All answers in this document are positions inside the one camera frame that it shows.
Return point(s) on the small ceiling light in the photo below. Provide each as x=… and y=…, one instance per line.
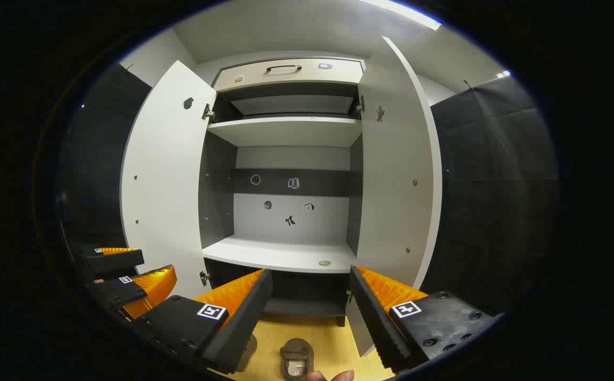
x=504, y=74

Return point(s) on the white shoe cabinet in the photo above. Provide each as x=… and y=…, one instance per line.
x=291, y=222

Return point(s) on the beige cabinet drawer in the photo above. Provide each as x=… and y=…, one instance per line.
x=254, y=78

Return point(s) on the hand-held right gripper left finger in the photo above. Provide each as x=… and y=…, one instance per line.
x=243, y=323

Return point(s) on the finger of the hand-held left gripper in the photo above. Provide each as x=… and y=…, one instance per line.
x=120, y=292
x=119, y=261

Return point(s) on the brown fuzzy shoe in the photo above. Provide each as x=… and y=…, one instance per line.
x=296, y=352

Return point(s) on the white cabinet shelf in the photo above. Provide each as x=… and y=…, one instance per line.
x=285, y=129
x=275, y=254

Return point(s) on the white cabinet door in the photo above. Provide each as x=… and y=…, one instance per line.
x=169, y=185
x=391, y=185

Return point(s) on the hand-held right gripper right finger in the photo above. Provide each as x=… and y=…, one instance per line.
x=378, y=323

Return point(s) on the metal door hinge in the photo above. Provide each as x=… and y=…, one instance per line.
x=208, y=112
x=360, y=103
x=204, y=277

